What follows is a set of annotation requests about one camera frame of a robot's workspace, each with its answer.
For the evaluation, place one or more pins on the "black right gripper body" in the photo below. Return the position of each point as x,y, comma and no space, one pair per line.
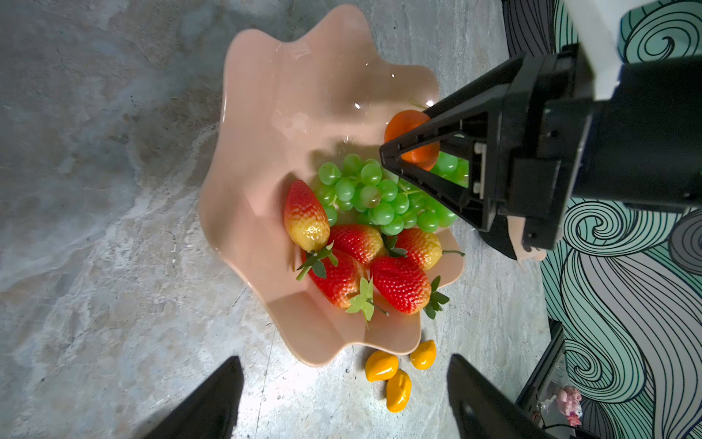
641,147

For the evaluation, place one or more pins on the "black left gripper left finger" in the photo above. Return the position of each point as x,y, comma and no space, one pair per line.
211,411

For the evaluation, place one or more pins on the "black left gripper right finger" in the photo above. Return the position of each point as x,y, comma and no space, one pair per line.
480,409

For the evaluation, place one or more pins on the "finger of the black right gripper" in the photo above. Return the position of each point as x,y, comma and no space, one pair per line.
456,183
466,116

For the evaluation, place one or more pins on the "orange tangerine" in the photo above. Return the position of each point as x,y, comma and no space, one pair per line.
408,126

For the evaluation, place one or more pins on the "green grape bunch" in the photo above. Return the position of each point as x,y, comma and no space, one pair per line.
361,191

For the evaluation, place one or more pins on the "strawberry pair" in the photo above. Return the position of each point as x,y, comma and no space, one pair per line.
406,287
342,280

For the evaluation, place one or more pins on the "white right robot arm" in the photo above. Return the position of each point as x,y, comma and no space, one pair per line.
596,23

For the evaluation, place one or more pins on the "pink scalloped fruit bowl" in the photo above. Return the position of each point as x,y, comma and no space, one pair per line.
287,108

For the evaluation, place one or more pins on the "boy plush doll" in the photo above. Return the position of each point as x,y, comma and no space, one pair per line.
507,235

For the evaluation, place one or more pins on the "yellow kumquat cluster right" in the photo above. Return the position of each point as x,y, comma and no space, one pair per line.
424,356

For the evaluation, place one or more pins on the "yellow kumquat cluster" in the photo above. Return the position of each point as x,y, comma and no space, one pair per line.
424,356
398,391
381,366

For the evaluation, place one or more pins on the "pink plush toy right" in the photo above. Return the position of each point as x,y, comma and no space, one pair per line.
569,403

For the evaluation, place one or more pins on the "yellow kumquat cluster left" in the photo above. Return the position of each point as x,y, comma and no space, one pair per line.
398,391

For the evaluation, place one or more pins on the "yellow kumquat upper cluster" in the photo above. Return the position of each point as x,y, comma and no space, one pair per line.
381,366

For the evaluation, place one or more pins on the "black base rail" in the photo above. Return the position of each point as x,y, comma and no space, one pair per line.
546,379

